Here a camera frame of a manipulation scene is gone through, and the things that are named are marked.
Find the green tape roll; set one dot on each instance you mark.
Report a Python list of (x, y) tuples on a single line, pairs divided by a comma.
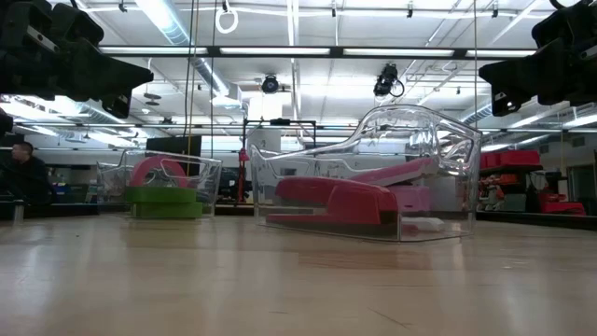
[(163, 196)]

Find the small red storage bin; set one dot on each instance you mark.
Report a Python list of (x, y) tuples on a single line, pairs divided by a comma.
[(562, 207)]

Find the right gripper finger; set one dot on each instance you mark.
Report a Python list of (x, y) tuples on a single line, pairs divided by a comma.
[(536, 74), (507, 107)]

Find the pink tape roll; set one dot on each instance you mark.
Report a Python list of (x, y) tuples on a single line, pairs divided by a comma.
[(140, 172)]

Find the black overhead crossbar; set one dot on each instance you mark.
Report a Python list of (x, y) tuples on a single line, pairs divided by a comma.
[(336, 51)]

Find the person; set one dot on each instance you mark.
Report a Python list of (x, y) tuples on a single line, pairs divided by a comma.
[(28, 177)]

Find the silver ventilation duct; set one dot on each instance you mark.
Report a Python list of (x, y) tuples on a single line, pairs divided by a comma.
[(168, 23)]

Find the red upright tool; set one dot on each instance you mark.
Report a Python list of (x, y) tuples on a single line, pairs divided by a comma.
[(242, 172)]

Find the round black overhead camera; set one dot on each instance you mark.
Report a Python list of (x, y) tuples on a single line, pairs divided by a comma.
[(269, 84)]

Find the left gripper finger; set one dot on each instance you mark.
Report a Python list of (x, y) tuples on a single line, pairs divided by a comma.
[(107, 74), (116, 107)]

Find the wide red storage bin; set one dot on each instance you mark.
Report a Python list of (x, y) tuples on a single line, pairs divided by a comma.
[(510, 158)]

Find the black flat panel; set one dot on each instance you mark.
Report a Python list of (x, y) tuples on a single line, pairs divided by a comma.
[(172, 144)]

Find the clear plastic bin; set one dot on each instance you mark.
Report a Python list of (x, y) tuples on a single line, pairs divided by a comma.
[(443, 140), (210, 177)]

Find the short silver post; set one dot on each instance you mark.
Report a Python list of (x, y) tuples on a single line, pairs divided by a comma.
[(18, 214)]

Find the red stapler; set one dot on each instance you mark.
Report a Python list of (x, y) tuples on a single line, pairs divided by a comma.
[(359, 203)]

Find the pink stapler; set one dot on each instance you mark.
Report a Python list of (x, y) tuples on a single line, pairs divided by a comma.
[(401, 170)]

